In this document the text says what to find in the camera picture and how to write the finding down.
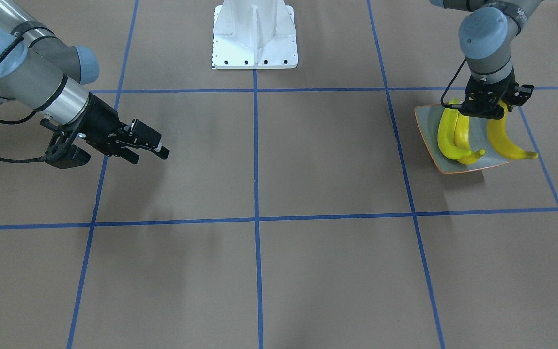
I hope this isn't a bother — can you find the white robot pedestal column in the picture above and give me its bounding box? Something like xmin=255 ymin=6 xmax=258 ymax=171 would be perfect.
xmin=211 ymin=0 xmax=299 ymax=69

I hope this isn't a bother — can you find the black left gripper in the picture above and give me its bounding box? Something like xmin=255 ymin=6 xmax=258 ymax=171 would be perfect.
xmin=459 ymin=75 xmax=520 ymax=119

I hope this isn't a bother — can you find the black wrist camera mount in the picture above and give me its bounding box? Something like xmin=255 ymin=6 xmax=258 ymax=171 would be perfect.
xmin=39 ymin=117 xmax=91 ymax=169
xmin=506 ymin=82 xmax=535 ymax=108

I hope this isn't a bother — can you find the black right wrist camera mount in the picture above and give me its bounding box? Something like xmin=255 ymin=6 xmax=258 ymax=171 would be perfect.
xmin=39 ymin=117 xmax=91 ymax=169

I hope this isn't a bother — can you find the yellow banana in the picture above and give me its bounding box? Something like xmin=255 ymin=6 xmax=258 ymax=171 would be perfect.
xmin=437 ymin=108 xmax=471 ymax=160
xmin=454 ymin=113 xmax=486 ymax=165
xmin=486 ymin=101 xmax=540 ymax=160

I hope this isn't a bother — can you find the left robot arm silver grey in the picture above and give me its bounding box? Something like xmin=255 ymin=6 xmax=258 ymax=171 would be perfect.
xmin=431 ymin=0 xmax=541 ymax=120

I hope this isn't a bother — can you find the grey square plate orange rim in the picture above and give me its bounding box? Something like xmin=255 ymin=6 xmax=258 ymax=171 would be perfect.
xmin=415 ymin=104 xmax=511 ymax=174

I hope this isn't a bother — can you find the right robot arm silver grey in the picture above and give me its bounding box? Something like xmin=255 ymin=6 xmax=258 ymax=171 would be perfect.
xmin=0 ymin=0 xmax=169 ymax=169

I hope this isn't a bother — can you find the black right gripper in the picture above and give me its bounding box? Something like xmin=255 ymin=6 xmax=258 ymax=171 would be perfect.
xmin=80 ymin=93 xmax=169 ymax=165

